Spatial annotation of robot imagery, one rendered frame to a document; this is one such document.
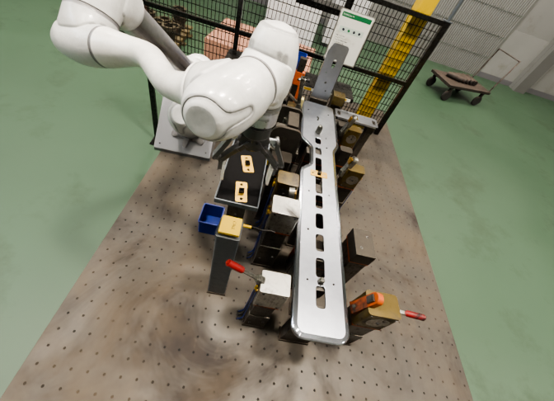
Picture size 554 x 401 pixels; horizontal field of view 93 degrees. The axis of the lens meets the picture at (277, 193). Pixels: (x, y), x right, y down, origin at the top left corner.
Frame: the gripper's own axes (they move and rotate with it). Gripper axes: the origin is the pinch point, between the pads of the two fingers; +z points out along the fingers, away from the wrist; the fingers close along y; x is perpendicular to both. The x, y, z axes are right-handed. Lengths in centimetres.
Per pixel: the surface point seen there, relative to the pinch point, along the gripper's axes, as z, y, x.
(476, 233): 123, 266, 78
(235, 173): 7.4, -2.3, 8.1
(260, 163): 7.4, 6.4, 14.6
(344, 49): -9, 55, 102
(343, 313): 24, 35, -32
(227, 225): 7.5, -3.7, -12.9
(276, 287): 17.5, 12.3, -26.6
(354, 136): 22, 66, 64
